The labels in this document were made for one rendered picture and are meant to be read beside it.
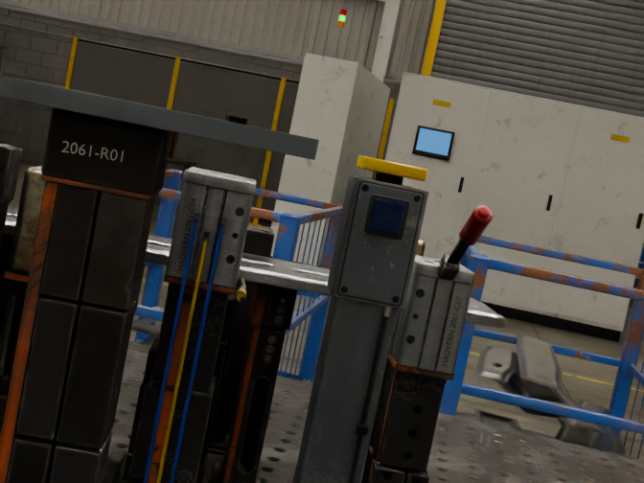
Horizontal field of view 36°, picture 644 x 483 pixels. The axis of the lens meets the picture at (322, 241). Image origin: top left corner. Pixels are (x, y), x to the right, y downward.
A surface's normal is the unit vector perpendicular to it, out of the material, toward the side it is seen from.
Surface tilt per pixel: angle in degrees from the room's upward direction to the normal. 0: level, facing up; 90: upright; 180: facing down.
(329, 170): 90
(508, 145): 90
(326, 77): 90
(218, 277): 90
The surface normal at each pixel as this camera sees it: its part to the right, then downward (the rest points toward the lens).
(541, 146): -0.12, 0.07
